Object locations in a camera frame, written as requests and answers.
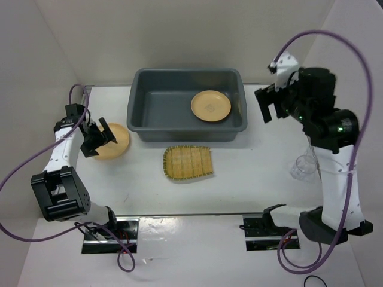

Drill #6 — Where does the tan plate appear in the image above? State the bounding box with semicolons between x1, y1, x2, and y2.
191;90;232;122
93;123;130;160

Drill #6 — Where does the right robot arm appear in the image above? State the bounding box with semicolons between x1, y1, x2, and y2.
255;68;373;245

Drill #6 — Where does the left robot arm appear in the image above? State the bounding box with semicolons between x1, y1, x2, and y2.
31;103;119;239

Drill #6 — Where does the grey plastic bin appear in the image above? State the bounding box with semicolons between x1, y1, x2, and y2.
126;68;248;142

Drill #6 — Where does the clear plastic cup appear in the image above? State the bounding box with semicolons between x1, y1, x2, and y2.
290;146;317;182

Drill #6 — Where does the woven bamboo tray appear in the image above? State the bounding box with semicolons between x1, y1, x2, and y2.
162;145;214;181

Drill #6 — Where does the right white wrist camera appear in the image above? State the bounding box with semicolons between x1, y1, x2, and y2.
268;51;300;92

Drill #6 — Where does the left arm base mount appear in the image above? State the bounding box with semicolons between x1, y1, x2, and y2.
80;216;139;254

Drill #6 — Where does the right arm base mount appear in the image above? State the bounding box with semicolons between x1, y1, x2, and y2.
239;213;290;251

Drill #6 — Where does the black cable loop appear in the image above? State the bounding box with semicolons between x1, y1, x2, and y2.
304;275;328;287

